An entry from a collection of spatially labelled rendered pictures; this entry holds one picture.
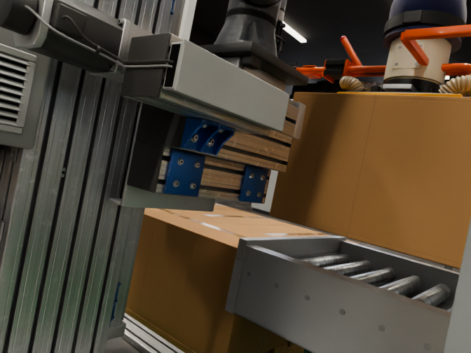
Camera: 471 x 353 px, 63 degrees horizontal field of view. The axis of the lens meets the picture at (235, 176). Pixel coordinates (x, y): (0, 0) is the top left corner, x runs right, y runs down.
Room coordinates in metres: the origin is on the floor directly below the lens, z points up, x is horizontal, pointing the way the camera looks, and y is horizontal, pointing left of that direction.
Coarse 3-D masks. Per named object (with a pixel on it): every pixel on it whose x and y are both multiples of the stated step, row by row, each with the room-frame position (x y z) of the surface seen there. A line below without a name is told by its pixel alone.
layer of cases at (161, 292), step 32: (160, 224) 1.52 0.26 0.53; (192, 224) 1.55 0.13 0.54; (224, 224) 1.73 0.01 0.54; (256, 224) 1.95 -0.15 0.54; (288, 224) 2.24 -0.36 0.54; (160, 256) 1.49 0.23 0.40; (192, 256) 1.39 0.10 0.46; (224, 256) 1.29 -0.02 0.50; (160, 288) 1.47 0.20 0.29; (192, 288) 1.37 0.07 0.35; (224, 288) 1.28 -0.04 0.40; (160, 320) 1.45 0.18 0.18; (192, 320) 1.35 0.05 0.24; (224, 320) 1.26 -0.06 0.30; (224, 352) 1.24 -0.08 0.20; (256, 352) 1.37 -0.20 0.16
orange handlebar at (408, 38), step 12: (408, 36) 0.93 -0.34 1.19; (420, 36) 0.91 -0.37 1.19; (432, 36) 0.90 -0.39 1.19; (444, 36) 0.88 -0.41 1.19; (456, 36) 0.87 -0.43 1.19; (408, 48) 0.99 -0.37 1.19; (420, 48) 1.01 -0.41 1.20; (420, 60) 1.06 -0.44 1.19; (312, 72) 1.37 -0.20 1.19; (348, 72) 1.29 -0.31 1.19; (360, 72) 1.26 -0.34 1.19; (372, 72) 1.24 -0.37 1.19; (456, 72) 1.11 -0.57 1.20; (468, 72) 1.07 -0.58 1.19
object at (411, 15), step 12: (408, 12) 1.09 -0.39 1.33; (420, 12) 1.07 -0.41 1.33; (432, 12) 1.06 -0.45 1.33; (444, 12) 1.06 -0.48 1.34; (396, 24) 1.12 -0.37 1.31; (408, 24) 1.09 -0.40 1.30; (420, 24) 1.07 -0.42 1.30; (432, 24) 1.06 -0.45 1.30; (444, 24) 1.06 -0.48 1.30; (456, 24) 1.07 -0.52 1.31; (384, 36) 1.20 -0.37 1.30
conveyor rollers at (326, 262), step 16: (320, 256) 1.37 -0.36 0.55; (336, 256) 1.45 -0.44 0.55; (336, 272) 1.21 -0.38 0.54; (352, 272) 1.31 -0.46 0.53; (368, 272) 1.25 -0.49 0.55; (384, 272) 1.32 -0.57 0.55; (384, 288) 1.07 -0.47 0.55; (400, 288) 1.15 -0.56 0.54; (416, 288) 1.29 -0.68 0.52; (432, 288) 1.21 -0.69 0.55; (448, 288) 1.29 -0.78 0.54; (432, 304) 1.08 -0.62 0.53
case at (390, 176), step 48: (336, 96) 1.11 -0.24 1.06; (384, 96) 1.03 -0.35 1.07; (432, 96) 0.96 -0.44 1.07; (336, 144) 1.09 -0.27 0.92; (384, 144) 1.01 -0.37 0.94; (432, 144) 0.94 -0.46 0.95; (288, 192) 1.17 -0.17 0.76; (336, 192) 1.07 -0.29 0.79; (384, 192) 1.00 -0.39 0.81; (432, 192) 0.93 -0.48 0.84; (384, 240) 0.98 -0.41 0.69; (432, 240) 0.91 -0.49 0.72
